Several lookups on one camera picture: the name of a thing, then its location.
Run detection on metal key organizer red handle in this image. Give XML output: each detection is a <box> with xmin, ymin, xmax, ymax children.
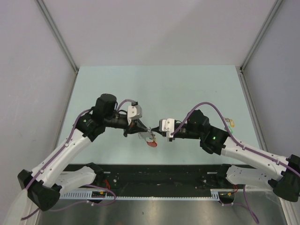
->
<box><xmin>138</xmin><ymin>131</ymin><xmax>158</xmax><ymax>148</ymax></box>

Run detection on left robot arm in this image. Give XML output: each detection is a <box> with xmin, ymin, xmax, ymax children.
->
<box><xmin>17</xmin><ymin>93</ymin><xmax>156</xmax><ymax>211</ymax></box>

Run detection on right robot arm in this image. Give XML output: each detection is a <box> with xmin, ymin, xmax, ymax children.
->
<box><xmin>153</xmin><ymin>110</ymin><xmax>300</xmax><ymax>202</ymax></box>

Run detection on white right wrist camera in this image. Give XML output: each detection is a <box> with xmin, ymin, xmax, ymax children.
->
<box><xmin>159</xmin><ymin>118</ymin><xmax>175</xmax><ymax>138</ymax></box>

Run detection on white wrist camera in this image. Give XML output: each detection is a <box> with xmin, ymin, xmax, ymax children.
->
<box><xmin>159</xmin><ymin>118</ymin><xmax>175</xmax><ymax>138</ymax></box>
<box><xmin>127</xmin><ymin>105</ymin><xmax>143</xmax><ymax>125</ymax></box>

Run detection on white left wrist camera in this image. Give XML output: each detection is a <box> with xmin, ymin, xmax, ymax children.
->
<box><xmin>127</xmin><ymin>105</ymin><xmax>143</xmax><ymax>125</ymax></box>

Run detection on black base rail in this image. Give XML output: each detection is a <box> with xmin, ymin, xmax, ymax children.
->
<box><xmin>63</xmin><ymin>164</ymin><xmax>244</xmax><ymax>197</ymax></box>

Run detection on white slotted cable duct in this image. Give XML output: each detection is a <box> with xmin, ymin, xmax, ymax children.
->
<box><xmin>58</xmin><ymin>189</ymin><xmax>235</xmax><ymax>202</ymax></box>

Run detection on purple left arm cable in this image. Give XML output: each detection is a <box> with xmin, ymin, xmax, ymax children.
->
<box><xmin>20</xmin><ymin>98</ymin><xmax>139</xmax><ymax>220</ymax></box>

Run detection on aluminium frame post left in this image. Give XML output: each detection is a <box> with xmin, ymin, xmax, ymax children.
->
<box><xmin>34</xmin><ymin>0</ymin><xmax>79</xmax><ymax>74</ymax></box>

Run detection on aluminium frame post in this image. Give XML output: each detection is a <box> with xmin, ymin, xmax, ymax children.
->
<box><xmin>239</xmin><ymin>0</ymin><xmax>285</xmax><ymax>73</ymax></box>
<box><xmin>34</xmin><ymin>0</ymin><xmax>79</xmax><ymax>74</ymax></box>

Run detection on aluminium frame post right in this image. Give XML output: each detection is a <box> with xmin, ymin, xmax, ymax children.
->
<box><xmin>239</xmin><ymin>0</ymin><xmax>285</xmax><ymax>73</ymax></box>

